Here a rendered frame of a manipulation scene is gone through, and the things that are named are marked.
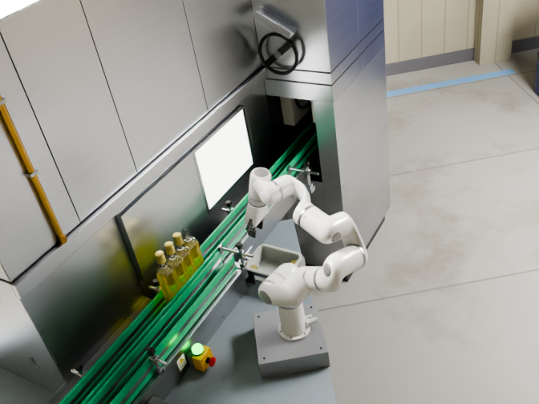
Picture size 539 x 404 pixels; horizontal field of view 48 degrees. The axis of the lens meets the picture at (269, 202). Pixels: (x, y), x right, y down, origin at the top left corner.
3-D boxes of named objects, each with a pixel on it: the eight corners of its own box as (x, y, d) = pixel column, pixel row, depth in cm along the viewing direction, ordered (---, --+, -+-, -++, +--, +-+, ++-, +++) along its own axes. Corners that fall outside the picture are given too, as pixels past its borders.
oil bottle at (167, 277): (175, 297, 250) (162, 260, 237) (185, 301, 247) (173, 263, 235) (167, 307, 246) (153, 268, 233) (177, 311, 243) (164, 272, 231)
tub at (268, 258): (264, 256, 282) (261, 242, 276) (306, 268, 271) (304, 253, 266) (245, 280, 270) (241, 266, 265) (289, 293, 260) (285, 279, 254)
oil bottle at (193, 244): (197, 270, 261) (186, 232, 249) (208, 273, 259) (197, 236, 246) (190, 279, 258) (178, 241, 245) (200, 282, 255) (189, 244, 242)
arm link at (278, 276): (309, 296, 224) (304, 264, 215) (287, 318, 217) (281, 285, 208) (288, 286, 230) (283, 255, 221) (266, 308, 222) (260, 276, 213)
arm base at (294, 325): (311, 310, 239) (307, 282, 230) (322, 333, 229) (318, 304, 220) (273, 322, 237) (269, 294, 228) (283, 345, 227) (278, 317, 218)
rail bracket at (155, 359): (160, 368, 222) (151, 344, 214) (176, 374, 218) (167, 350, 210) (154, 376, 219) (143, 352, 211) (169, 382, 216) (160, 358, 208)
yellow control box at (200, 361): (200, 354, 240) (196, 341, 236) (215, 360, 237) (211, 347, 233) (190, 367, 236) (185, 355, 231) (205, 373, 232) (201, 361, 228)
